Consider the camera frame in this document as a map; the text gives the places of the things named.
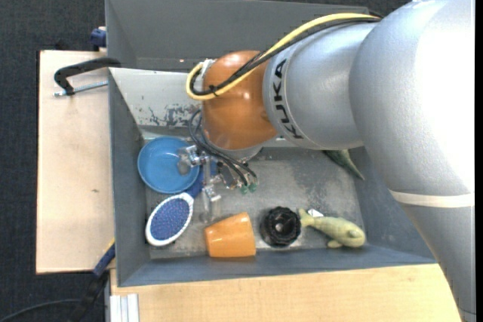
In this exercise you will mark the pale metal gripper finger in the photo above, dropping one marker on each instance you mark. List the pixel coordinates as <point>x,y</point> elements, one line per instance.
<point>211,204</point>
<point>193,156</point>

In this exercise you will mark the blue bowl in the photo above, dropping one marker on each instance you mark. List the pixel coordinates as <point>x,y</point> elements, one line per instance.
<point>160,169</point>

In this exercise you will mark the orange cup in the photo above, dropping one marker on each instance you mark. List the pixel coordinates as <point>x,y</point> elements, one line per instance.
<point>231,235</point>

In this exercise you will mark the blue and white hairbrush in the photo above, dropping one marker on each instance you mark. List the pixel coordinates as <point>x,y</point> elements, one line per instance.
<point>168,221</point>

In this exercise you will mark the grey metal bin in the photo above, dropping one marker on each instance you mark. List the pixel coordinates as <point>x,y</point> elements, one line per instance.
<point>294,188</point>

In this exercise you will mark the black round ribbed knob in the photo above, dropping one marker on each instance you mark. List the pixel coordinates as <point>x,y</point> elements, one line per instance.
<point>280,227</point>

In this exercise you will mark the dark green pointed toy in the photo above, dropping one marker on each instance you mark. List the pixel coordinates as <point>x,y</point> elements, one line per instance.
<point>345,161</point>

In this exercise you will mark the light green toy fish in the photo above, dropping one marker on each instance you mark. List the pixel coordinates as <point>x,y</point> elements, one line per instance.
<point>336,230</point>

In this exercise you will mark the pale wood board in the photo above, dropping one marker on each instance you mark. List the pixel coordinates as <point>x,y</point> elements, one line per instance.
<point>71,162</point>

